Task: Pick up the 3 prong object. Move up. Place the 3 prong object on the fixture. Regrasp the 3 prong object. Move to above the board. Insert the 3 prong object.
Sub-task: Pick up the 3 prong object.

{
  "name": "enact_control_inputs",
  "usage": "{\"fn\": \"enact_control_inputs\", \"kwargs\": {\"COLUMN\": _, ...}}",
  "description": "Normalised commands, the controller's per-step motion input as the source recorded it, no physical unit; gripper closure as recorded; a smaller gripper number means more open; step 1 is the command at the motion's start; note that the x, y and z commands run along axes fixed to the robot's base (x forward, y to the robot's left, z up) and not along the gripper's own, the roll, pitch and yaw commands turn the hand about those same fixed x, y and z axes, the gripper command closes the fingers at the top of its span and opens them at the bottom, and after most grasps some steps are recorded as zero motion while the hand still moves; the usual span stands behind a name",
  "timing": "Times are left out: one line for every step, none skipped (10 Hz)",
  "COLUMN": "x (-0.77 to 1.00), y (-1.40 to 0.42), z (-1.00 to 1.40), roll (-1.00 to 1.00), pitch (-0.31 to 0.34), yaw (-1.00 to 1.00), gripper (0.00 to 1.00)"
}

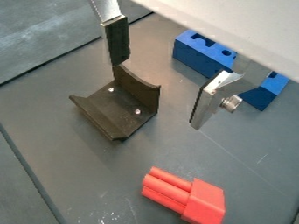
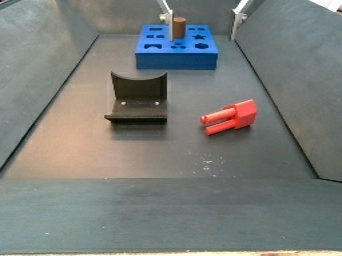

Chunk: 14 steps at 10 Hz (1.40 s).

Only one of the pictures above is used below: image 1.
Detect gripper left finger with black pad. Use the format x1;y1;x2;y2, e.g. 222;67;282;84
88;0;130;67

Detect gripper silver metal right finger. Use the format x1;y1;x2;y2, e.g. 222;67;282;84
189;55;272;130

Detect red three prong object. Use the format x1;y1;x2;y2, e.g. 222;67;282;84
141;167;225;224

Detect black curved fixture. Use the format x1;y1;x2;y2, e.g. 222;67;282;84
69;65;161;140

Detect blue shape sorting block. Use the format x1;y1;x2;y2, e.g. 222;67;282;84
172;30;288;111

